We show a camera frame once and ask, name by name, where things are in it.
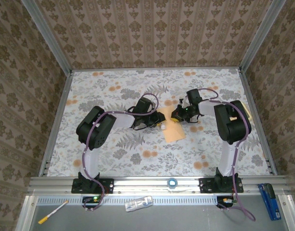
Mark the long aluminium base rail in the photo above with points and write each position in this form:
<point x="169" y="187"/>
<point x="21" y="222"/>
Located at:
<point x="142" y="186"/>

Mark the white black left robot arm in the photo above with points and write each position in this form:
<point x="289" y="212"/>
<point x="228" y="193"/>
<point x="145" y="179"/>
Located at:
<point x="90" y="161"/>

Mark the small round blue-ringed disc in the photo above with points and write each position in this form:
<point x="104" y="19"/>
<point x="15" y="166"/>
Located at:
<point x="172" y="183"/>

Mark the floral table cover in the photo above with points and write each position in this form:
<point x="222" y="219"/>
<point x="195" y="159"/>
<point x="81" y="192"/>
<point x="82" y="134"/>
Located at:
<point x="147" y="166"/>

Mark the thin aluminium wall-side rail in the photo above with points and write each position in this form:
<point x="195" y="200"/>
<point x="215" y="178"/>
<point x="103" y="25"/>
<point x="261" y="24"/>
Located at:
<point x="84" y="69"/>

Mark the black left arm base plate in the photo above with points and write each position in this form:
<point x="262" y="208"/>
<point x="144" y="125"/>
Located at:
<point x="109" y="185"/>

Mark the grey metal shelf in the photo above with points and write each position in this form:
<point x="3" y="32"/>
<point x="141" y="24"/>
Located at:
<point x="186" y="219"/>

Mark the blue black hand tool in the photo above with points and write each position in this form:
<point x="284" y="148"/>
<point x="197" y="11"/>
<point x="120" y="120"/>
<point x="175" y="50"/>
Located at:
<point x="270" y="207"/>

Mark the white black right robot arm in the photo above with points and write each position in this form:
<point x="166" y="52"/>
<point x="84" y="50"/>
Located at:
<point x="207" y="108"/>

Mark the white pen yellow cap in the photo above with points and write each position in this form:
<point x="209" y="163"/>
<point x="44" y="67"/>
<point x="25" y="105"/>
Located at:
<point x="43" y="220"/>

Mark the aluminium frame post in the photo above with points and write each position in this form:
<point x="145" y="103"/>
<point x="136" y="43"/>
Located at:
<point x="48" y="36"/>
<point x="260" y="36"/>

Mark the clear plastic bag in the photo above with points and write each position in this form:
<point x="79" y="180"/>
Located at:
<point x="138" y="204"/>

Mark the tan paper envelope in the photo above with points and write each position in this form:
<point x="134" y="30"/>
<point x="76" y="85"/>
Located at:
<point x="174" y="134"/>

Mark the white glue stick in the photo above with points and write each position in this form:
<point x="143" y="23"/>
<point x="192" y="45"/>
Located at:
<point x="163" y="127"/>

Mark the black board green light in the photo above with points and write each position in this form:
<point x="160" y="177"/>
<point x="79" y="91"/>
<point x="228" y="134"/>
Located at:
<point x="89" y="200"/>

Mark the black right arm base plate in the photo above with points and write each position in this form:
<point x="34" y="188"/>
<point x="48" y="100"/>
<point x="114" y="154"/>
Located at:
<point x="202" y="185"/>

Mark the aluminium table side rail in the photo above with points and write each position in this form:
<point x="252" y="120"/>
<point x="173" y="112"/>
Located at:
<point x="245" y="84"/>
<point x="65" y="89"/>

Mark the aluminium shelf side beam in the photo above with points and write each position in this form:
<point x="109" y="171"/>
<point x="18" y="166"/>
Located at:
<point x="286" y="211"/>
<point x="25" y="214"/>

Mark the black board coloured connectors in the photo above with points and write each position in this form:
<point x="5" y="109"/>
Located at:
<point x="222" y="201"/>

